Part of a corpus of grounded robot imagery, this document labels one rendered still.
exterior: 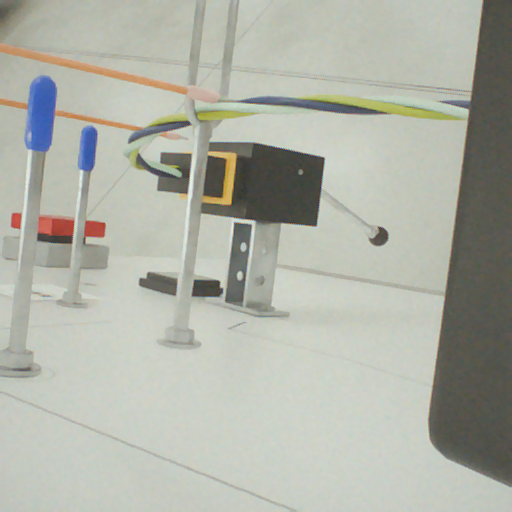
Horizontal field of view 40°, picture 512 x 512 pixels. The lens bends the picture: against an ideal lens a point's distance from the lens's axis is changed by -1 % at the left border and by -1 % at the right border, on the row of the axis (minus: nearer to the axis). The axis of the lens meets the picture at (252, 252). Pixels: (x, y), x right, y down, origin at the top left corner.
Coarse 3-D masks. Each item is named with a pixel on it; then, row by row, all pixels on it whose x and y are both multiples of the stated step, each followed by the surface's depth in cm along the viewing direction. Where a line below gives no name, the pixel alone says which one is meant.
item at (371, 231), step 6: (324, 192) 43; (324, 198) 43; (330, 198) 43; (330, 204) 44; (336, 204) 44; (342, 204) 44; (342, 210) 44; (348, 210) 45; (348, 216) 45; (354, 216) 45; (354, 222) 46; (360, 222) 46; (366, 228) 46; (372, 228) 47; (366, 234) 47; (372, 234) 47
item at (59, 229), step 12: (12, 216) 52; (48, 216) 52; (60, 216) 54; (48, 228) 49; (60, 228) 50; (72, 228) 50; (84, 228) 51; (96, 228) 52; (48, 240) 51; (60, 240) 51; (72, 240) 52; (84, 240) 53
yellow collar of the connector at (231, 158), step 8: (184, 152) 38; (192, 152) 37; (208, 152) 37; (232, 160) 36; (232, 168) 36; (232, 176) 36; (224, 184) 36; (232, 184) 36; (224, 192) 36; (208, 200) 36; (216, 200) 36; (224, 200) 36
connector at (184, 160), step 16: (160, 160) 36; (176, 160) 35; (208, 160) 35; (224, 160) 36; (208, 176) 35; (224, 176) 36; (240, 176) 37; (176, 192) 35; (208, 192) 35; (240, 192) 37
